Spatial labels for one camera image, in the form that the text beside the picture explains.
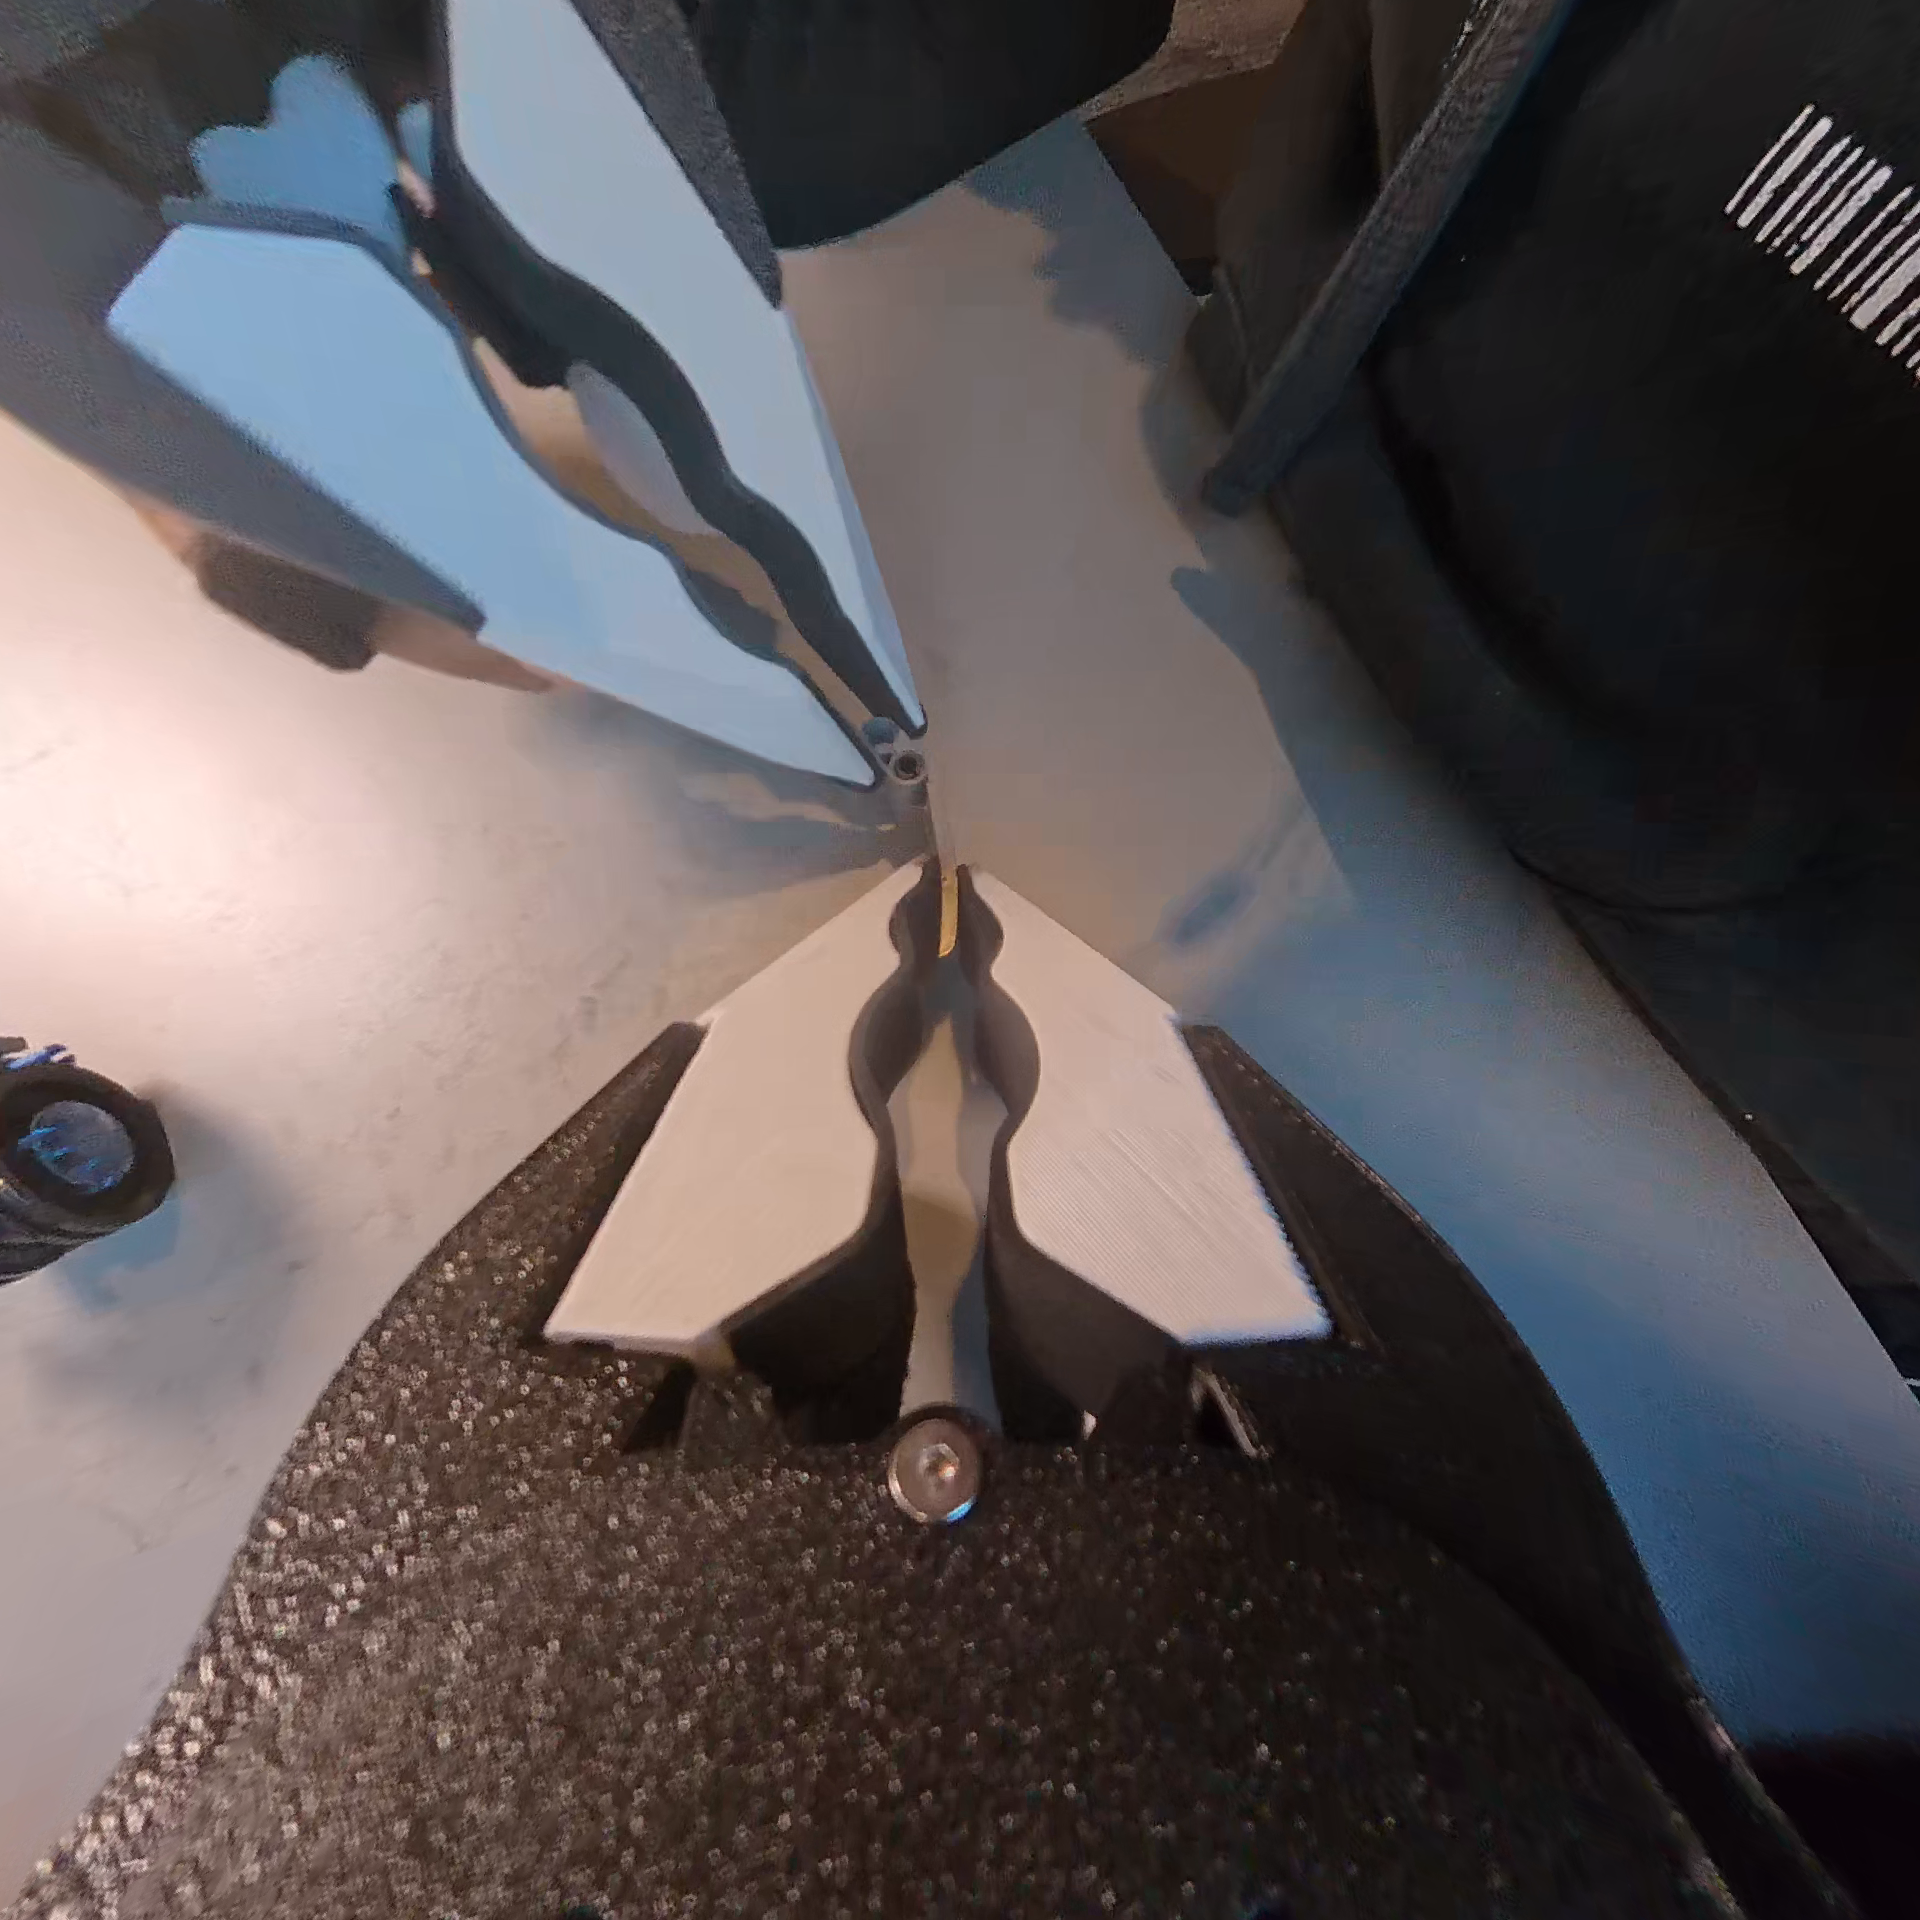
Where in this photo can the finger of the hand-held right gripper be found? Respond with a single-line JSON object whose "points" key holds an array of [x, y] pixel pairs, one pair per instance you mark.
{"points": [[676, 299], [376, 450]]}

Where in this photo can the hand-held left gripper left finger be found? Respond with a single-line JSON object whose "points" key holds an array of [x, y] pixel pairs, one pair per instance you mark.
{"points": [[734, 1171]]}

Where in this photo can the person's right forearm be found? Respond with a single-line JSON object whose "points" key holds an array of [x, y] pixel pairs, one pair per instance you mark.
{"points": [[902, 105]]}

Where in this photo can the grey desk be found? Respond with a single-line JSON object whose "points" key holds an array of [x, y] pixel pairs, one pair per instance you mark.
{"points": [[1276, 901]]}

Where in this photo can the person's black printed sweatshirt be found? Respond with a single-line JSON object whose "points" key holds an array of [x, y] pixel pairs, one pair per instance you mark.
{"points": [[1651, 450]]}

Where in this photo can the person's right hand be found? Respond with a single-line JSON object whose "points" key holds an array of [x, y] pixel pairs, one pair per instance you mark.
{"points": [[452, 661]]}

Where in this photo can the grey black wheel assembly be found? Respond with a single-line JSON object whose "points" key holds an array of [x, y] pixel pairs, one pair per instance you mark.
{"points": [[91, 1155]]}

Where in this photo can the grey brick connector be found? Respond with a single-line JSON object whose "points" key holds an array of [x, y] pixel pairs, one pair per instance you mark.
{"points": [[902, 749]]}

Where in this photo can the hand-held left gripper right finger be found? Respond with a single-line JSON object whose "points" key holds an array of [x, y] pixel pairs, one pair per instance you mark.
{"points": [[1155, 1171]]}

